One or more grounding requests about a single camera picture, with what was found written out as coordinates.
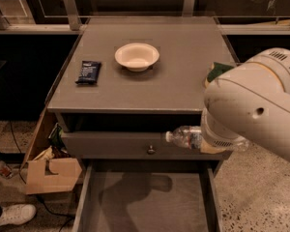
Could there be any black floor cable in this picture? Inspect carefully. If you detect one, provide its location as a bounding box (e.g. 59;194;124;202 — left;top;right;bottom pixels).
8;119;75;232

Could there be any green and yellow sponge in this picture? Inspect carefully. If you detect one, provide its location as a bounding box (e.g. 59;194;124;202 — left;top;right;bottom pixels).
204;62;233;86

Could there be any clear plastic water bottle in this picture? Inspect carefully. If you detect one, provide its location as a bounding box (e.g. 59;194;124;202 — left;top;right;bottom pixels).
165;126;250;153

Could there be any open grey middle drawer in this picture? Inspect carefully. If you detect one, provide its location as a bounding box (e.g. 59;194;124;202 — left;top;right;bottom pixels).
72;159;223;232

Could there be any brown cardboard box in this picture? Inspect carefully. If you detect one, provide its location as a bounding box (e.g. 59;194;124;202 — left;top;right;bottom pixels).
20;108;83;195

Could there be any white sneaker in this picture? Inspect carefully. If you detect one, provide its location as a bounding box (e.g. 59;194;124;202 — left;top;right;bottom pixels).
0;204;37;227

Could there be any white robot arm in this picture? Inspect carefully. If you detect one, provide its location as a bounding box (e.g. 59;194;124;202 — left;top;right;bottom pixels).
201;48;290;162

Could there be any white paper bowl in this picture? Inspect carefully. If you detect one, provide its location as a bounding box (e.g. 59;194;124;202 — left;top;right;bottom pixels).
115;43;160;72

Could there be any green packet in box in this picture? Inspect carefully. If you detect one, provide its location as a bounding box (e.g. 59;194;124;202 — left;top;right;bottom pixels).
48;123;65;149

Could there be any centre-left metal railing bracket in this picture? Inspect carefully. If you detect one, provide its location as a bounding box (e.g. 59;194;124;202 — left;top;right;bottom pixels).
63;0;82;31

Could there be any small bottle on floor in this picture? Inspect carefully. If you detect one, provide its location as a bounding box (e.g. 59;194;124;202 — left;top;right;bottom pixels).
0;160;13;179

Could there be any grey drawer cabinet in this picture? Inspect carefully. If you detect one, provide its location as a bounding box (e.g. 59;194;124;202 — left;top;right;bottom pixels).
43;14;263;232

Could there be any dark blue snack packet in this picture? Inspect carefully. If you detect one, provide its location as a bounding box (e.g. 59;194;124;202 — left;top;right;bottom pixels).
75;61;102;85

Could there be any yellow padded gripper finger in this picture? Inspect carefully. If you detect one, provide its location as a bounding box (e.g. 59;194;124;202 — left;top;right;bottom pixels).
200;139;225;155

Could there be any round metal drawer knob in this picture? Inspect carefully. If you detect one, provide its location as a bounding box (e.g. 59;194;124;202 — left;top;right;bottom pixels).
147;145;156;155

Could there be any closed grey top drawer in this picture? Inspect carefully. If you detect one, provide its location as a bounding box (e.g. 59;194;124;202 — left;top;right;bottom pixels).
61;131;231;160

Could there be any centre-right metal railing bracket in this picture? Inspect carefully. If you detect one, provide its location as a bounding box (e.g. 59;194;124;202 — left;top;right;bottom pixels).
182;0;195;17

